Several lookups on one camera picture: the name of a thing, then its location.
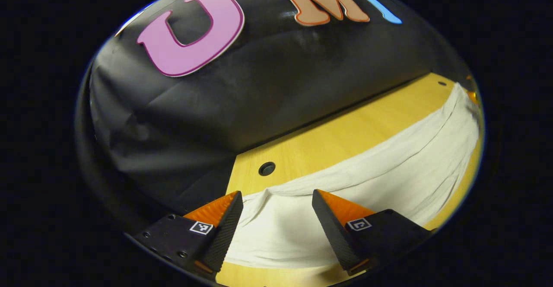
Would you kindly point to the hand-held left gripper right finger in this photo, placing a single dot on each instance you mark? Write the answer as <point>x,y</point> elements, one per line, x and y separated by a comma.
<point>332,231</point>

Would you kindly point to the white jeans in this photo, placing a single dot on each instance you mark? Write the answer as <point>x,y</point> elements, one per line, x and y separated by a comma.
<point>389,179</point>

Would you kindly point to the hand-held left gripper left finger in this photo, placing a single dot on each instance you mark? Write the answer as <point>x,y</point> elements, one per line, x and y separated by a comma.
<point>227,231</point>

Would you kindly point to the black backdrop cloth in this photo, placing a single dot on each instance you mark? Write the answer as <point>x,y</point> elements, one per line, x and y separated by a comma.
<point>259,88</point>

